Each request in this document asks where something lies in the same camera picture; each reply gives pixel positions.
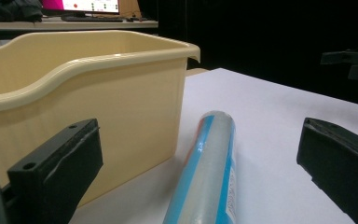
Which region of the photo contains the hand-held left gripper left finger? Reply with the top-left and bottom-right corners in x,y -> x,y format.
7,118 -> 104,224

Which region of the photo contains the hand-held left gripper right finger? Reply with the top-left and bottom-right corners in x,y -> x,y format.
296,117 -> 358,224

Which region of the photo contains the cream plastic bin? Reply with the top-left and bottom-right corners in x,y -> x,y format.
0,29 -> 201,208

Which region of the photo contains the blue plastic wrap roll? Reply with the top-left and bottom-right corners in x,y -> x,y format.
162,110 -> 238,224

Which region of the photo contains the grey desk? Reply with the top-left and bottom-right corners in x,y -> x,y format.
0,17 -> 159,33

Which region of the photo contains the black keyboard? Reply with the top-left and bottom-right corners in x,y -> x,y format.
61,15 -> 125,23

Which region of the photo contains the computer monitor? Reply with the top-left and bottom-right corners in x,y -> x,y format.
40,0 -> 121,18

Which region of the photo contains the dark cloth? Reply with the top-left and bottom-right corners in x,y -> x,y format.
0,0 -> 44,22

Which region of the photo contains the brown cardboard box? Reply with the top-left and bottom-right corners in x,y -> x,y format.
117,0 -> 143,20

